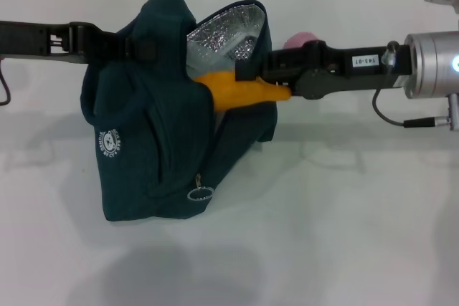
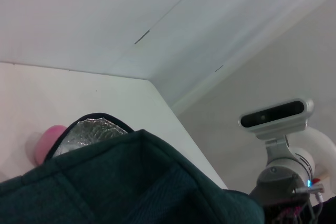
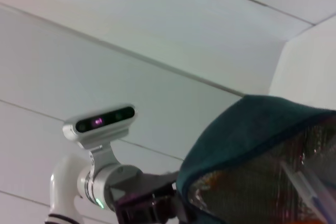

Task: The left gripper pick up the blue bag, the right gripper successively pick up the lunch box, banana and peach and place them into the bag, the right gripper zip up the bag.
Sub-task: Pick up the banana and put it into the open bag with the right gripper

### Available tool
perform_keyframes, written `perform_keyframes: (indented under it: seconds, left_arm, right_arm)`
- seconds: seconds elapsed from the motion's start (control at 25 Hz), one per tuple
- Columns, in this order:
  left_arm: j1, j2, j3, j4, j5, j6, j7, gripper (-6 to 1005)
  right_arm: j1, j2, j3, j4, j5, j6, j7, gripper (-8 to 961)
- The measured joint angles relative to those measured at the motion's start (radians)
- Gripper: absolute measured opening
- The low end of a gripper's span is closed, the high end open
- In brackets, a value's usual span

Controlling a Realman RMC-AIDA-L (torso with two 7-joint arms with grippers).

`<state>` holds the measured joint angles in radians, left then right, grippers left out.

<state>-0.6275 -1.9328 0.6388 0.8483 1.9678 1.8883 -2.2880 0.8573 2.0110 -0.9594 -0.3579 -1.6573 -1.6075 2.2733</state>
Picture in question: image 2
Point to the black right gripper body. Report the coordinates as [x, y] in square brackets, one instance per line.
[283, 211]

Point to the dark teal insulated lunch bag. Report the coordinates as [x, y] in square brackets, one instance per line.
[131, 182]

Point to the pink toy peach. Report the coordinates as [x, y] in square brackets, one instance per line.
[47, 142]

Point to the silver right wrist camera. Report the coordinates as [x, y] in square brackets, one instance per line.
[275, 115]

